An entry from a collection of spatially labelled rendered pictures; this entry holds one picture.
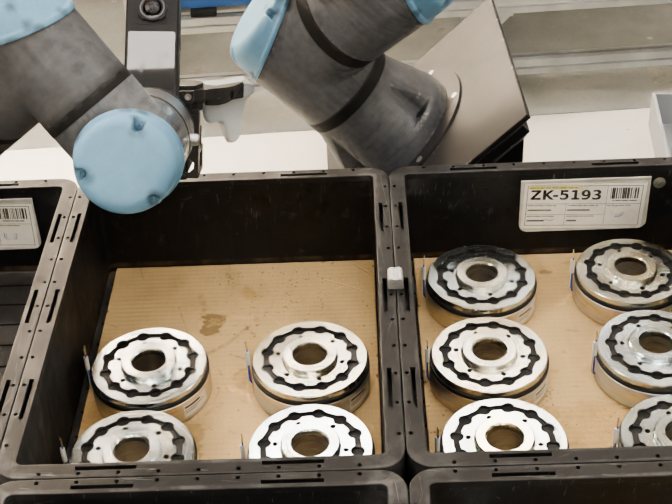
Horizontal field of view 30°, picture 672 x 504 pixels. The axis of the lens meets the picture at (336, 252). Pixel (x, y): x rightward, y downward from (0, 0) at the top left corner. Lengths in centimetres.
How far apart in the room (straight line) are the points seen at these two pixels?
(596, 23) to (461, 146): 230
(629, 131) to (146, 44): 83
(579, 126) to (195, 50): 193
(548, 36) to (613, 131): 181
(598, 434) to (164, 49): 49
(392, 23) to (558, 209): 25
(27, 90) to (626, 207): 61
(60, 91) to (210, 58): 256
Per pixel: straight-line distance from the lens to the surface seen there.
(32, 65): 92
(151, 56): 109
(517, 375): 109
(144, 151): 90
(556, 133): 173
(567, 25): 360
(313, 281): 124
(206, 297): 123
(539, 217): 125
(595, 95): 326
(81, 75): 92
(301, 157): 168
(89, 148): 90
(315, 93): 136
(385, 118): 138
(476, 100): 138
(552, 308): 121
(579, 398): 112
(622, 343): 113
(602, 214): 126
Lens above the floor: 159
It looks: 36 degrees down
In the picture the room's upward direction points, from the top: 3 degrees counter-clockwise
